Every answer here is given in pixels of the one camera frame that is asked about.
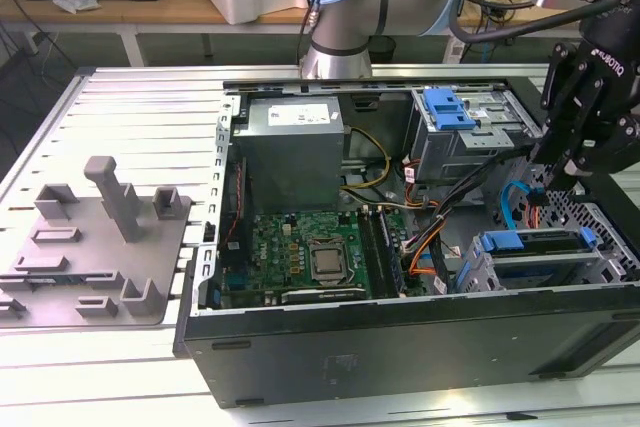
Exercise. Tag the green motherboard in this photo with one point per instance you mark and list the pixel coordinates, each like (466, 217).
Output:
(280, 252)

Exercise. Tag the dark blue RAM stick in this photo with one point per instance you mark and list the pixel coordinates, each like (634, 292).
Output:
(37, 279)

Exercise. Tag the crumpled white paper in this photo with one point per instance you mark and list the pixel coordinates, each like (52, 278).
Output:
(75, 1)

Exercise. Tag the CPU socket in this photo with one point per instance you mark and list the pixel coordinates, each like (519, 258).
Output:
(330, 280)

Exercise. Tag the metal drive cage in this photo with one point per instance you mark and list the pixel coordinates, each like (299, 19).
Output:
(450, 157)

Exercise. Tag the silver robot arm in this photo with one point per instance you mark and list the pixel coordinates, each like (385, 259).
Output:
(350, 12)

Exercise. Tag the hard disk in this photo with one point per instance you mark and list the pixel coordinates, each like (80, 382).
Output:
(502, 241)

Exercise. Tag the metal disk bay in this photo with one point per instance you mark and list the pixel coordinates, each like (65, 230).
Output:
(470, 272)

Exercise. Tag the black RAM stick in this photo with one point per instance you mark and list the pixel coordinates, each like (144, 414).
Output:
(375, 254)
(392, 257)

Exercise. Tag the black PC case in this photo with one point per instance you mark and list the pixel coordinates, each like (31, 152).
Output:
(400, 352)

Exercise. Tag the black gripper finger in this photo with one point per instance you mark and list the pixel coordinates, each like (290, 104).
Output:
(610, 147)
(557, 87)

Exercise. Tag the black waste bin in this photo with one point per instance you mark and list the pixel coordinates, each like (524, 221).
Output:
(384, 49)

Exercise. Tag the blue drive latch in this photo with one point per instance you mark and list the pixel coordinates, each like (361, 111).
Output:
(445, 112)

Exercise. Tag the black graphics card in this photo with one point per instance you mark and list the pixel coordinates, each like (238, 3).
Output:
(320, 295)

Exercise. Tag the grey power supply unit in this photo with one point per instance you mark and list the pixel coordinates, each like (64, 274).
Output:
(287, 162)

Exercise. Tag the silver CPU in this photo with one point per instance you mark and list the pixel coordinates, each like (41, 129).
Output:
(330, 261)

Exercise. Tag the grey parts rack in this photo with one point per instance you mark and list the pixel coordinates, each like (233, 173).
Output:
(100, 267)

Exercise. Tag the wooden desk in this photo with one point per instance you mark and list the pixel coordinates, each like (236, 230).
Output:
(150, 9)

